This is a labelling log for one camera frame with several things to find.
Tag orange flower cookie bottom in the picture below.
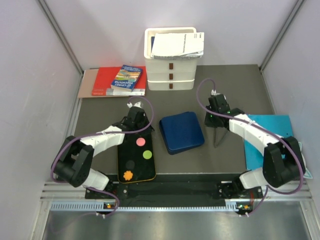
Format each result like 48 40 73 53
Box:
123 170 134 181

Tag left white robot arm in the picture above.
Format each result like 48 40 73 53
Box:
50 104 151 199

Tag purple cable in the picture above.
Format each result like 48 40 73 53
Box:
195 78 305 216
50 96 155 216

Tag red book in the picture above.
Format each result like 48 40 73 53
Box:
91 65 147 97

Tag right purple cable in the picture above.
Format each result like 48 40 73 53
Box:
195 78 305 216

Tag white stacked drawer box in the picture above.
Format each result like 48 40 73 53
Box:
143 27 198 91

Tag black sandwich cookie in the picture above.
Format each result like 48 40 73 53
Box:
125 160 135 170

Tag pink round cookie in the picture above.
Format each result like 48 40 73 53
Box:
136 137 146 147

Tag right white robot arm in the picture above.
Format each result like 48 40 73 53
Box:
205 91 306 198

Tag blue tin lid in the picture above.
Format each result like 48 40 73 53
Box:
159 111 205 155

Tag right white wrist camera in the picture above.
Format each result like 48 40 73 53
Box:
210 89 227 100

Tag teal folder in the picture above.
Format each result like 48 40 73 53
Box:
244 114 294 170

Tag teal cat-ear headphones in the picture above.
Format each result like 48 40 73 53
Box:
298 141 313 180

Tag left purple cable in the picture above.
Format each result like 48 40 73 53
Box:
50 96 155 216

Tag black cookie tray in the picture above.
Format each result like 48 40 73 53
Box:
117 133 157 184

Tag green round cookie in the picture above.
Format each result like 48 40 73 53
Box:
142 150 153 160

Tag white spiral notebook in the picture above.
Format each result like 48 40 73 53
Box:
150 32 205 60

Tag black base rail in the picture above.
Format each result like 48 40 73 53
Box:
84 173 241 207

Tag blue paperback book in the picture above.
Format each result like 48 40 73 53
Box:
110 65 143 92

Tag grey metal tongs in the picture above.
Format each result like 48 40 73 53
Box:
213 128 229 148

